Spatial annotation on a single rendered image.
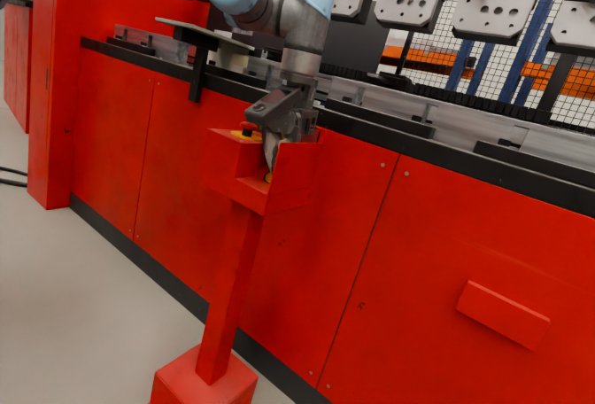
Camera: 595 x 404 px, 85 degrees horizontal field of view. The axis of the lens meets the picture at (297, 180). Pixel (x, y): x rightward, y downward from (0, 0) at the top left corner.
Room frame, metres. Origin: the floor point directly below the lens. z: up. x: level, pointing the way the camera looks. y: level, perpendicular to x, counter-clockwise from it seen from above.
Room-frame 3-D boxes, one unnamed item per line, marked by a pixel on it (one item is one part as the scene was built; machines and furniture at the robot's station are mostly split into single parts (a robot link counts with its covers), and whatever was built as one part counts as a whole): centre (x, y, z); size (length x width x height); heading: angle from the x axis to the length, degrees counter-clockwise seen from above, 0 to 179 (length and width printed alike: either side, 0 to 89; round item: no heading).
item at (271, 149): (0.69, 0.06, 0.77); 0.06 x 0.03 x 0.09; 149
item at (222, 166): (0.71, 0.09, 0.75); 0.20 x 0.16 x 0.18; 60
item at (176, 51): (1.53, 0.81, 0.92); 0.50 x 0.06 x 0.10; 60
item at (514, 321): (0.60, -0.47, 0.59); 0.15 x 0.02 x 0.07; 60
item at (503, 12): (0.86, -0.34, 1.22); 0.15 x 0.09 x 0.17; 60
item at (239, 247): (0.71, 0.09, 0.39); 0.06 x 0.06 x 0.54; 60
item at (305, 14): (0.66, 0.06, 1.03); 0.09 x 0.08 x 0.11; 86
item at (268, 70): (1.23, 0.29, 0.92); 0.39 x 0.06 x 0.10; 60
